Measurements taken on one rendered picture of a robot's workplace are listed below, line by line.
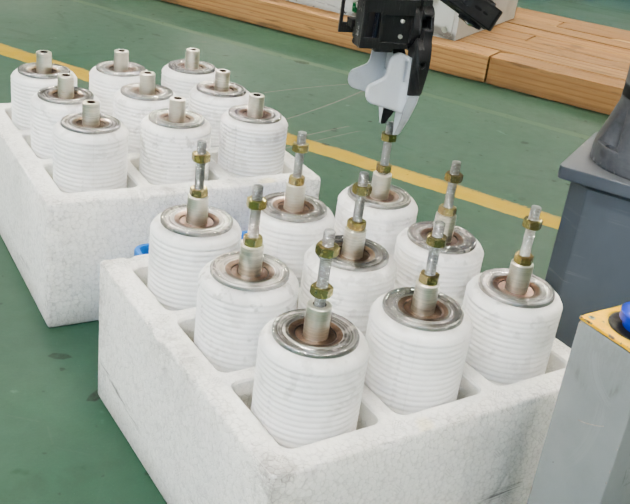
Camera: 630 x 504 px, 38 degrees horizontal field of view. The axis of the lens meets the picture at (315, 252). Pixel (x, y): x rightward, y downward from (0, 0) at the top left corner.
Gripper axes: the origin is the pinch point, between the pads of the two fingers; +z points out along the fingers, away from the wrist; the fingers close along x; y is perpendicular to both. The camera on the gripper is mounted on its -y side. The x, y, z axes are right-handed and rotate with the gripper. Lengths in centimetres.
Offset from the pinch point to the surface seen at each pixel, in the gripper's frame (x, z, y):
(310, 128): -94, 35, -23
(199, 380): 24.2, 16.8, 26.3
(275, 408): 31.5, 15.0, 21.4
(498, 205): -51, 35, -49
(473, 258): 15.6, 10.1, -4.2
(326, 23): -173, 29, -53
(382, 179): 1.1, 7.1, 1.0
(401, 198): 1.5, 9.4, -1.7
